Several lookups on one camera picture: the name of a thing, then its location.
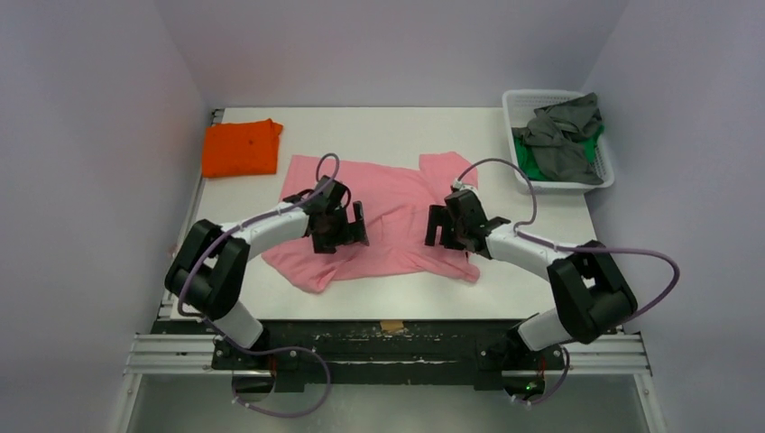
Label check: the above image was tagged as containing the green t shirt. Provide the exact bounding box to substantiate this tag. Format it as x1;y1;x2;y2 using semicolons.
512;125;605;182

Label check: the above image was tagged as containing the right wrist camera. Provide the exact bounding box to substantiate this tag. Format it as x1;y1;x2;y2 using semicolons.
450;180;479;196

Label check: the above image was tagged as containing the grey t shirt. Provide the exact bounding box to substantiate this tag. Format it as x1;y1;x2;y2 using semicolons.
513;92;604;185

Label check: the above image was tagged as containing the brown tape piece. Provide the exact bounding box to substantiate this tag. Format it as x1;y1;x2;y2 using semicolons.
380;319;406;335

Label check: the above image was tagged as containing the pink t shirt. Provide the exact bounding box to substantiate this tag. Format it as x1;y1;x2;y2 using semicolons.
261;152;480;293

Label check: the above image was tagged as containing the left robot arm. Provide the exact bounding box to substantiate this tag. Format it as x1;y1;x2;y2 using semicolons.
164;176;370;369

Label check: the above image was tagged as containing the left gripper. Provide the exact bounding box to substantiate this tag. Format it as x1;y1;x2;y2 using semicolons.
313;203;367;256

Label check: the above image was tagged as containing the folded orange t shirt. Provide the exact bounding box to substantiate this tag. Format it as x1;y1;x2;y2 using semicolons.
200;118;283;179

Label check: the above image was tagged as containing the white plastic basket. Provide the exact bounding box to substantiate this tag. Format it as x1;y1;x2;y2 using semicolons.
502;89;615;194

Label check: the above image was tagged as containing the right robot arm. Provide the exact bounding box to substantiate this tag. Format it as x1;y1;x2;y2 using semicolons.
424;189;638;367

